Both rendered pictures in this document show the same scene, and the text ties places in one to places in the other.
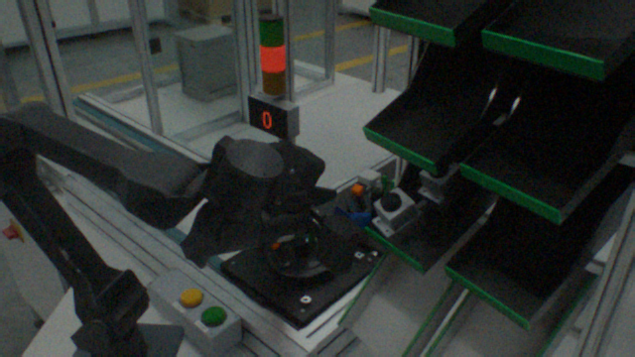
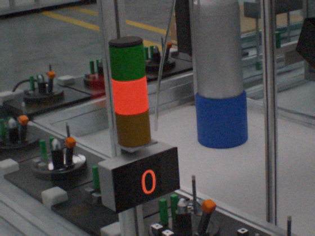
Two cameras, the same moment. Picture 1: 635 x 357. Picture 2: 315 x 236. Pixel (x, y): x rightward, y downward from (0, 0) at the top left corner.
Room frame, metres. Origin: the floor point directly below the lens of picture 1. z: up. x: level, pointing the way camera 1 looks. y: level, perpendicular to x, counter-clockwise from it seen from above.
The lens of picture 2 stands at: (0.85, 1.04, 1.62)
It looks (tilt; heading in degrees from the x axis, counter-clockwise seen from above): 19 degrees down; 281
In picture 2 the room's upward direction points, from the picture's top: 4 degrees counter-clockwise
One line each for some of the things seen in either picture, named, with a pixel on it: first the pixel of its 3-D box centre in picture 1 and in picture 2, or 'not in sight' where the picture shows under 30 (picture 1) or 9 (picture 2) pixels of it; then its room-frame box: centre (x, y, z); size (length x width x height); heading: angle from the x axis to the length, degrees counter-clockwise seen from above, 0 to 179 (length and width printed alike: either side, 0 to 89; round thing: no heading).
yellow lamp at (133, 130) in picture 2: (274, 79); (133, 125); (1.07, 0.09, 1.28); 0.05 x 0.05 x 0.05
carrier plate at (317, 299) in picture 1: (302, 265); not in sight; (0.85, 0.03, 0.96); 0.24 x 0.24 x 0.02; 47
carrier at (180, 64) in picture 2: not in sight; (156, 55); (1.31, -1.44, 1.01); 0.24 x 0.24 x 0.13; 47
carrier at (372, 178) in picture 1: (377, 195); (183, 217); (1.04, -0.14, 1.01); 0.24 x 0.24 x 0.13; 47
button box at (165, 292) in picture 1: (193, 310); not in sight; (0.75, 0.24, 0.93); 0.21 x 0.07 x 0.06; 47
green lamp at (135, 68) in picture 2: (271, 32); (127, 60); (1.07, 0.09, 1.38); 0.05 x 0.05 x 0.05
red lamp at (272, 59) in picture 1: (273, 57); (130, 93); (1.07, 0.09, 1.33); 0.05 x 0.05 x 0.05
